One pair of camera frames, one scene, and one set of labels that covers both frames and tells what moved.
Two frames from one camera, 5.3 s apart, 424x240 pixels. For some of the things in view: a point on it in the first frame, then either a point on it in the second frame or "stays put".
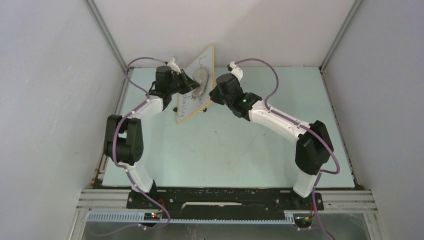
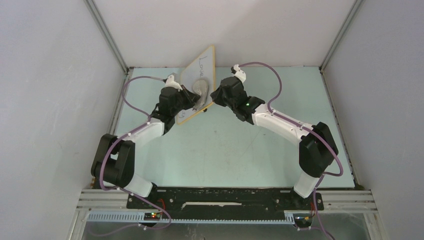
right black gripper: [213, 95] stays put
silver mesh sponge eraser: [200, 75] -> [201, 86]
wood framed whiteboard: [201, 72] stays put
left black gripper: [189, 84] -> [190, 97]
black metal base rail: [224, 199] stays put
